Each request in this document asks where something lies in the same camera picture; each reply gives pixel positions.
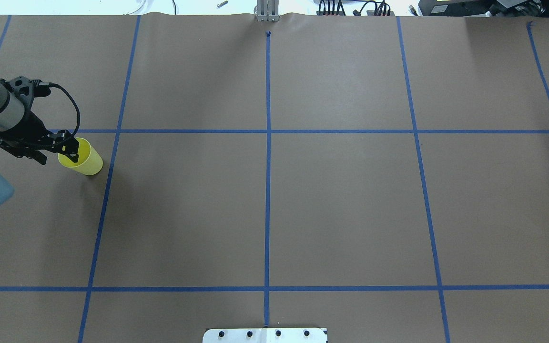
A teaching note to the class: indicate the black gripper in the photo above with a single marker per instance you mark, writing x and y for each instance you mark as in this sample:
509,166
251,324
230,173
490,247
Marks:
33,125

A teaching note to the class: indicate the yellow plastic cup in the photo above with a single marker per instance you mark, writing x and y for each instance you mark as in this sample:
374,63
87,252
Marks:
89,161

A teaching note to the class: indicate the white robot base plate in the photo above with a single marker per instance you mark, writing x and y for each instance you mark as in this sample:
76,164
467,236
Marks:
266,335

